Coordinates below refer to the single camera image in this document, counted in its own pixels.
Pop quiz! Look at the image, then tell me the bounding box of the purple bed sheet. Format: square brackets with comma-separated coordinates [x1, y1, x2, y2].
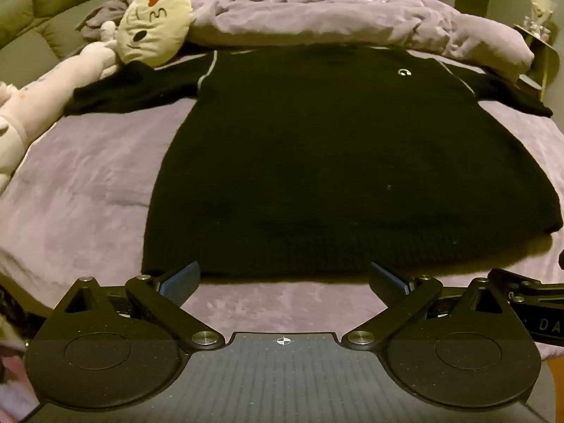
[0, 48, 564, 364]

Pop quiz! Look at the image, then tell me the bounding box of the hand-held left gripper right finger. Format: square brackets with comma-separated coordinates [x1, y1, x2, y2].
[341, 261, 514, 353]

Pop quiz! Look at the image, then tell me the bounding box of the purple duvet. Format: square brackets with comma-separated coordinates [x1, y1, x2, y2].
[77, 0, 536, 82]

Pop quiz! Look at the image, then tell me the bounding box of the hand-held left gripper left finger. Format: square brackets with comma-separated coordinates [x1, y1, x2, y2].
[52, 261, 225, 353]

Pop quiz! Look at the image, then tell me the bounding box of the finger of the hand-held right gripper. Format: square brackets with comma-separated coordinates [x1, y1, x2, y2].
[488, 268, 564, 304]

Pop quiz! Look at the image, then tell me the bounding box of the wrapped bouquet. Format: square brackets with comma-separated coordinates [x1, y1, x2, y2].
[523, 0, 558, 45]

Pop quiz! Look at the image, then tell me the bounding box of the wooden nightstand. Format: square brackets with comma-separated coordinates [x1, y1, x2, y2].
[513, 24, 561, 102]

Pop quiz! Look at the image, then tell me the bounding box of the patterned cloth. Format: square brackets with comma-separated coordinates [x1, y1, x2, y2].
[0, 273, 50, 420]

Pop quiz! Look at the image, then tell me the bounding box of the black t-shirt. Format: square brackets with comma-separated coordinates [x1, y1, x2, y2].
[64, 44, 564, 279]

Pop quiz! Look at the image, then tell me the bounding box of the green sofa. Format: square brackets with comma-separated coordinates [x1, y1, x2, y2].
[0, 0, 138, 81]

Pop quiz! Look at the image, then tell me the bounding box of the cream cat face pillow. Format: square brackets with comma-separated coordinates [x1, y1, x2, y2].
[115, 0, 193, 69]

